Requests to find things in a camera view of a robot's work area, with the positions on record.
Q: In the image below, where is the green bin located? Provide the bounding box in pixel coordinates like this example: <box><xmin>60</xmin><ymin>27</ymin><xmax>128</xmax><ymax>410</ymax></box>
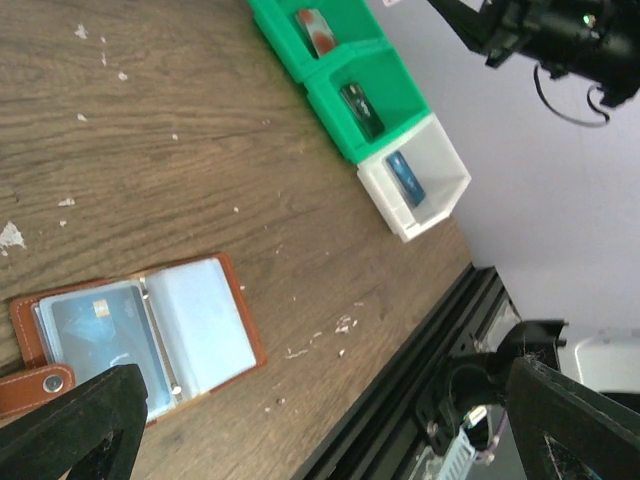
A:
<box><xmin>304</xmin><ymin>41</ymin><xmax>431</xmax><ymax>164</ymax></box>
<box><xmin>249</xmin><ymin>0</ymin><xmax>384</xmax><ymax>83</ymax></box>

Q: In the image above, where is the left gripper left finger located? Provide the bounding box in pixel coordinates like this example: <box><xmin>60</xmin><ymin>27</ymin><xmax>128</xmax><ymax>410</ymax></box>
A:
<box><xmin>1</xmin><ymin>364</ymin><xmax>147</xmax><ymax>479</ymax></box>

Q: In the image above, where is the white slotted cable duct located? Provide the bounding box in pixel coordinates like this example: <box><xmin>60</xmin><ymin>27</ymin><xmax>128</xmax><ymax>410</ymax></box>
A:
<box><xmin>432</xmin><ymin>428</ymin><xmax>476</xmax><ymax>480</ymax></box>

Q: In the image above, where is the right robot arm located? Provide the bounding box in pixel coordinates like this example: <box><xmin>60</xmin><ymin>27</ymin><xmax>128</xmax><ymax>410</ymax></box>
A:
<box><xmin>431</xmin><ymin>0</ymin><xmax>639</xmax><ymax>108</ymax></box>

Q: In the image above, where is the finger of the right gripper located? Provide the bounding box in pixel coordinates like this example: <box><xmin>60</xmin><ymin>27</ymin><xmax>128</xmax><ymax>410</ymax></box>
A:
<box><xmin>429</xmin><ymin>0</ymin><xmax>505</xmax><ymax>53</ymax></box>

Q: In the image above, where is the white bin near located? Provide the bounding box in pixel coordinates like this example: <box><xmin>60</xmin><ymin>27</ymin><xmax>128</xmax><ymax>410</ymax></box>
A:
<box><xmin>357</xmin><ymin>113</ymin><xmax>471</xmax><ymax>242</ymax></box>

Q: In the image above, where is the black card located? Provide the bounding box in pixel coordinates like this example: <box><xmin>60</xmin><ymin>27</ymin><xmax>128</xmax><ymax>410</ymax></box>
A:
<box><xmin>340</xmin><ymin>83</ymin><xmax>385</xmax><ymax>139</ymax></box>

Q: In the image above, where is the green bin middle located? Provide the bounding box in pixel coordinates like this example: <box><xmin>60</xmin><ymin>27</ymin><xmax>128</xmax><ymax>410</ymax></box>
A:
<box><xmin>304</xmin><ymin>41</ymin><xmax>431</xmax><ymax>164</ymax></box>

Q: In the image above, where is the blue card in holder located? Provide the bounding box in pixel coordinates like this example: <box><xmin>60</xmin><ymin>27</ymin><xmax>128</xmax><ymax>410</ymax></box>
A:
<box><xmin>39</xmin><ymin>281</ymin><xmax>174</xmax><ymax>421</ymax></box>

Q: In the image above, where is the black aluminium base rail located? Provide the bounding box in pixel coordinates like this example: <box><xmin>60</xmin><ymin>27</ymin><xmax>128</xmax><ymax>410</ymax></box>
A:
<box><xmin>293</xmin><ymin>266</ymin><xmax>509</xmax><ymax>479</ymax></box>

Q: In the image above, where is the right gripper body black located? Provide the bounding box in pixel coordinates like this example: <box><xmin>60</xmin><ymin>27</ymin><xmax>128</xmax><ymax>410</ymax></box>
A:
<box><xmin>484</xmin><ymin>1</ymin><xmax>614</xmax><ymax>68</ymax></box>

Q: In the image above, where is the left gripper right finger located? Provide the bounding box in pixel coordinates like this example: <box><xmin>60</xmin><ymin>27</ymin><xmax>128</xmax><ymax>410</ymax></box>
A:
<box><xmin>506</xmin><ymin>358</ymin><xmax>639</xmax><ymax>479</ymax></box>

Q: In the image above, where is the red white card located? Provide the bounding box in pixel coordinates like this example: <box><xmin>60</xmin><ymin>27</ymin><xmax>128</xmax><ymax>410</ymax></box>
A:
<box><xmin>295</xmin><ymin>8</ymin><xmax>337</xmax><ymax>58</ymax></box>

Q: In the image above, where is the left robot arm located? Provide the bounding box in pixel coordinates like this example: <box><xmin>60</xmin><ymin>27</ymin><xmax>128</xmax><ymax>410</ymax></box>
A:
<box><xmin>1</xmin><ymin>342</ymin><xmax>639</xmax><ymax>479</ymax></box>

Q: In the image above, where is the green bin far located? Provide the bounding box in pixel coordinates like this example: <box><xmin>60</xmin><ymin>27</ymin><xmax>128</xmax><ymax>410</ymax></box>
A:
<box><xmin>249</xmin><ymin>0</ymin><xmax>384</xmax><ymax>83</ymax></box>

